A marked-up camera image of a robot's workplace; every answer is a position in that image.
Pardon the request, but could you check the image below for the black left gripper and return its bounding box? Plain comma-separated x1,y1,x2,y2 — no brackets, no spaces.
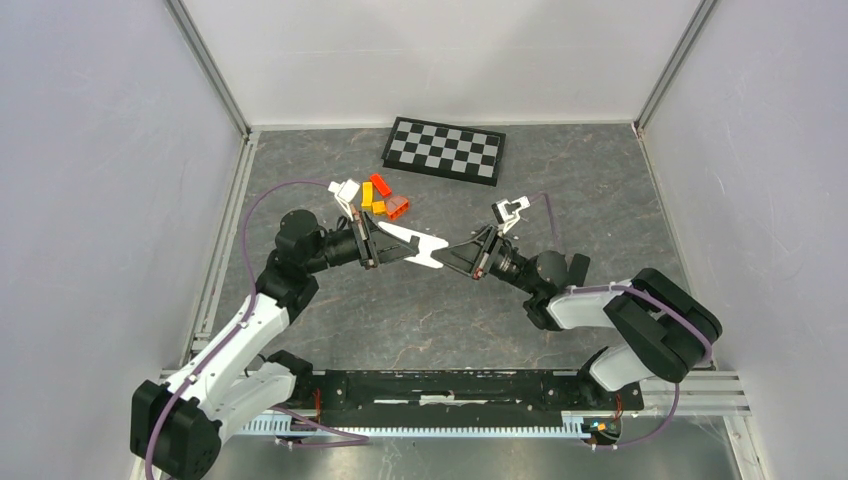
303,208,418,273

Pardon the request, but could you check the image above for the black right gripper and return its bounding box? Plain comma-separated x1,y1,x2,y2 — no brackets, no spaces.
430,224,539,296

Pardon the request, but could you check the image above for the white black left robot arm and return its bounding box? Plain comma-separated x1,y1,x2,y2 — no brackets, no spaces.
130,209,425,479

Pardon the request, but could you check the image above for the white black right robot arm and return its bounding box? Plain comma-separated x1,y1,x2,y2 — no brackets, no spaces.
431,226,723,408

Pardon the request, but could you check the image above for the orange toy block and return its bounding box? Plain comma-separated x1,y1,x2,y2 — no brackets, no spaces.
385,195,409,221

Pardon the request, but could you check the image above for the yellow toy block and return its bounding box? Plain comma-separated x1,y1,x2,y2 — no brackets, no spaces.
360,181,374,211

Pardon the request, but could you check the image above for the red toy block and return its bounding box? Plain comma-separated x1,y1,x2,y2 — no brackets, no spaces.
369,173,392,198

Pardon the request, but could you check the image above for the black white checkerboard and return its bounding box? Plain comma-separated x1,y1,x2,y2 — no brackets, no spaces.
381,117,507,187

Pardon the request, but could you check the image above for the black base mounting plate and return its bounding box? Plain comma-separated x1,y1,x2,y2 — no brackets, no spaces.
284,369,644,428

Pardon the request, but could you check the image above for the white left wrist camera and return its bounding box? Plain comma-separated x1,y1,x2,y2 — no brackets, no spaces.
327,179,361,221

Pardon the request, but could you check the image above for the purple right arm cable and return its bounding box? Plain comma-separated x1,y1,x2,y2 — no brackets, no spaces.
526,192,715,450

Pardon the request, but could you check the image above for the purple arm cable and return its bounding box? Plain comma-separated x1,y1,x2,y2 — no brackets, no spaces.
144,180,333,480
526,192,715,450

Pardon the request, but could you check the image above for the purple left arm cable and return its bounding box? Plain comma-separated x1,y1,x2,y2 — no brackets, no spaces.
144,180,333,480

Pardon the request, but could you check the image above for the grey slotted cable duct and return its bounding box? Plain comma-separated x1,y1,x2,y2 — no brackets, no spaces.
236,412,590,440

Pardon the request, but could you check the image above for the aluminium frame rail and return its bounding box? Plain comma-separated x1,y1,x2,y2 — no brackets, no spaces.
639,370,751,417

